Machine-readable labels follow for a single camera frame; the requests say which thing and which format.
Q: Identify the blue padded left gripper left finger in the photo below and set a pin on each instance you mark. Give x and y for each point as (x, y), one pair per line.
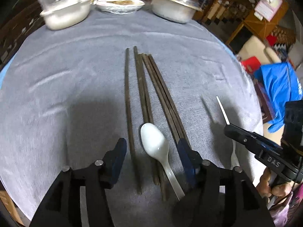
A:
(112, 162)

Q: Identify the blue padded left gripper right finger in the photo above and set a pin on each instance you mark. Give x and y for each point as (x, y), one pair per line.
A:
(191, 161)

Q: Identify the dark wooden chopstick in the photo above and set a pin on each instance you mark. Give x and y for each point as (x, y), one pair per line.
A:
(159, 166)
(130, 125)
(170, 101)
(145, 105)
(163, 103)

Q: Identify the white ceramic soup spoon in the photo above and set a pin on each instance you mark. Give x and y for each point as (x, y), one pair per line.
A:
(157, 153)

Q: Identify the person's right hand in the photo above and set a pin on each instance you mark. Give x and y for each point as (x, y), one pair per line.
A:
(265, 190)

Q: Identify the blue jacket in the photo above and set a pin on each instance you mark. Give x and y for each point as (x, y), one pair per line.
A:
(281, 85)

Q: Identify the grey fleece table cloth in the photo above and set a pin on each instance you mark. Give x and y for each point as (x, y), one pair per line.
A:
(63, 104)

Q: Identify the red child chair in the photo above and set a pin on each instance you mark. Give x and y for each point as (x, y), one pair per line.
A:
(251, 64)

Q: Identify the patterned plate with food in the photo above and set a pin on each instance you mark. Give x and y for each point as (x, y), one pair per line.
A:
(119, 6)

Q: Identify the aluminium pot with lid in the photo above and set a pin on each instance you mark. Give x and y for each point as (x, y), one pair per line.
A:
(179, 11)

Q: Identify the white bowl with plastic bag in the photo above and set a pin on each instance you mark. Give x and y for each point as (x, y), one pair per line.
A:
(61, 14)

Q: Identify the pink wall calendar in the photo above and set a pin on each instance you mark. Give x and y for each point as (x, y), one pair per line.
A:
(266, 9)

